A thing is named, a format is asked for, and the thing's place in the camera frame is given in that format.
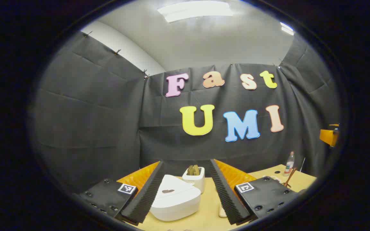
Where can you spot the white toaster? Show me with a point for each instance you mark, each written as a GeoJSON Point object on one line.
{"type": "Point", "coordinates": [198, 183]}

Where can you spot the white divided snack tray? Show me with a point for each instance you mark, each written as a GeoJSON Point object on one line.
{"type": "Point", "coordinates": [275, 178]}

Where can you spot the clear plastic water bottle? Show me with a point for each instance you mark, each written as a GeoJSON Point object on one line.
{"type": "Point", "coordinates": [289, 165]}

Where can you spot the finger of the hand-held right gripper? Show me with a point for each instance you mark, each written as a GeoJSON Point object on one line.
{"type": "Point", "coordinates": [329, 136]}

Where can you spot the small ceiling light panel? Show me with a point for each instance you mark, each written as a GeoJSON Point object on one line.
{"type": "Point", "coordinates": [287, 29]}

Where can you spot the brown bread slice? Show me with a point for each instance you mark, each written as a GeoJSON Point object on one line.
{"type": "Point", "coordinates": [190, 170]}
{"type": "Point", "coordinates": [196, 170]}

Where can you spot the white rice cooker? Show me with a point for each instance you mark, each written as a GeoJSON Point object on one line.
{"type": "Point", "coordinates": [178, 199]}

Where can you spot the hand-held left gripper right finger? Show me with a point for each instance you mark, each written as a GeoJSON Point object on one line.
{"type": "Point", "coordinates": [226, 195]}

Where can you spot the large ceiling light panel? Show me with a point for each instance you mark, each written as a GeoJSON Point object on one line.
{"type": "Point", "coordinates": [194, 11]}

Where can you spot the black backdrop cloth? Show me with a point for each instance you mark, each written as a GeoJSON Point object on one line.
{"type": "Point", "coordinates": [92, 112]}

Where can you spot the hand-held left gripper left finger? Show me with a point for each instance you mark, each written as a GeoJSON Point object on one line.
{"type": "Point", "coordinates": [146, 199]}

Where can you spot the brown wooden spoon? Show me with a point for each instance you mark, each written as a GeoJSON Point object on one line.
{"type": "Point", "coordinates": [289, 176]}

